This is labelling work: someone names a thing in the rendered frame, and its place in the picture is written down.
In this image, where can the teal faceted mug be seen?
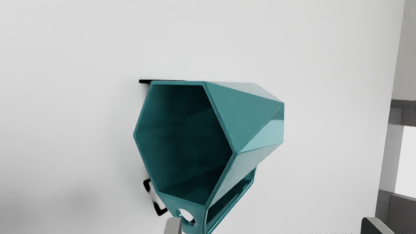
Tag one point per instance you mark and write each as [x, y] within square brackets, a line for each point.
[247, 113]

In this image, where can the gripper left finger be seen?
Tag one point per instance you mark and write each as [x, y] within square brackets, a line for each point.
[173, 226]

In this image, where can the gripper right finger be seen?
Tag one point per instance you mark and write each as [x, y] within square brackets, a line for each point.
[375, 227]

